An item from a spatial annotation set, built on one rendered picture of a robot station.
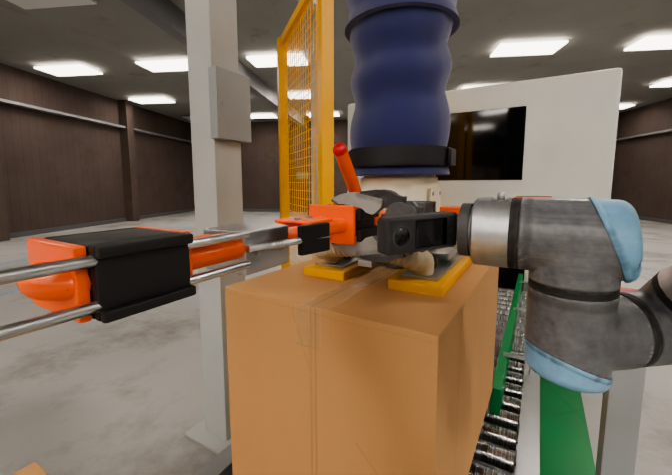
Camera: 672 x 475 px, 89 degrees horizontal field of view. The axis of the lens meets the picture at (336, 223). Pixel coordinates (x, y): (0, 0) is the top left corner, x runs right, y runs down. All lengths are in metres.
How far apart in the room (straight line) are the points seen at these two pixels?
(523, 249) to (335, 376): 0.32
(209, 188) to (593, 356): 1.49
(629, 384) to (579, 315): 0.59
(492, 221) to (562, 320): 0.13
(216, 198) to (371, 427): 1.27
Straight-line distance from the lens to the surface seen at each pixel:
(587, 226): 0.45
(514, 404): 1.43
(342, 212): 0.51
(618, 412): 1.08
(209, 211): 1.68
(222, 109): 1.63
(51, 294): 0.28
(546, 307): 0.47
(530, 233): 0.44
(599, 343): 0.49
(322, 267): 0.71
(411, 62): 0.72
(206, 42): 1.76
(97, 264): 0.26
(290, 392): 0.65
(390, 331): 0.49
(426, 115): 0.71
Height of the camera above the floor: 1.28
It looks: 7 degrees down
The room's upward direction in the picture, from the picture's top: straight up
